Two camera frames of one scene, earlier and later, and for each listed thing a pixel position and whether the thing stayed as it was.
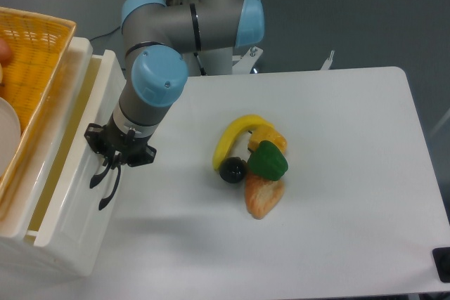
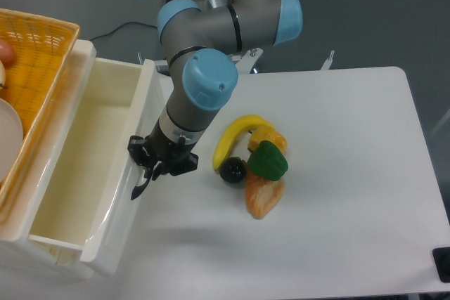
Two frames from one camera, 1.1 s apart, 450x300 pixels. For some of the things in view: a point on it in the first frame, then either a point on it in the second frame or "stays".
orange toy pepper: x=261 y=133 stays
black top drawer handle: x=96 y=178 -> x=138 y=189
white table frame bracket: x=328 y=61 stays
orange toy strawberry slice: x=261 y=195 stays
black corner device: x=441 y=258 stays
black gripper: x=114 y=140 -> x=166 y=151
